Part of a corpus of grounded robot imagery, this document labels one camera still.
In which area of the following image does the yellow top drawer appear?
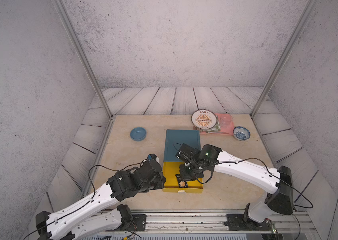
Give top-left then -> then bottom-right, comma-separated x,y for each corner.
163,162 -> 203,194

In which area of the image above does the teal drawer cabinet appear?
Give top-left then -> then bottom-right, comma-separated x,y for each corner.
164,130 -> 201,162

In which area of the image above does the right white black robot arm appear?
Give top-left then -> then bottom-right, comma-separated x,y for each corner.
175,144 -> 294,223

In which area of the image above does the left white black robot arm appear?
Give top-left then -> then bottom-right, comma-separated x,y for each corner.
35,158 -> 166,240

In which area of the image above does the white plate orange sunburst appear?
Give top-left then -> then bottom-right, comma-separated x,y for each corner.
191,109 -> 217,130

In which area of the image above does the blue ceramic dish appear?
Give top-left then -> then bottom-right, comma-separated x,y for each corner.
130,127 -> 147,142

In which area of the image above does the pink plastic tray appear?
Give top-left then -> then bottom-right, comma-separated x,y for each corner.
193,114 -> 235,136

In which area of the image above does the clear glass cup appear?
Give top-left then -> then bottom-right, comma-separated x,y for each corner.
219,114 -> 232,128

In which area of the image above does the blue white patterned bowl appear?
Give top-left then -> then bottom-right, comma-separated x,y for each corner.
233,126 -> 251,141

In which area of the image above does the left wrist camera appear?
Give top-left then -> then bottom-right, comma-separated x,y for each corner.
147,154 -> 160,163

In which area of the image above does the aluminium mounting rail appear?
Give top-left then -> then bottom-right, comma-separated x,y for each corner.
132,210 -> 321,240

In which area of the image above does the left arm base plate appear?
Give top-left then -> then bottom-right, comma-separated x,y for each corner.
115,215 -> 147,232

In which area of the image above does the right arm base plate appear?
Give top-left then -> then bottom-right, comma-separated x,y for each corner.
224,214 -> 273,231

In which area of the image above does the left aluminium frame post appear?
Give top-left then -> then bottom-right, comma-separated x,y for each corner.
52,0 -> 113,119

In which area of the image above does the aluminium frame post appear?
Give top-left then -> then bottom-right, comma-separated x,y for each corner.
250,0 -> 318,119
52,0 -> 113,119

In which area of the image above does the right aluminium frame post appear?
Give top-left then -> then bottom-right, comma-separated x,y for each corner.
250,0 -> 318,119

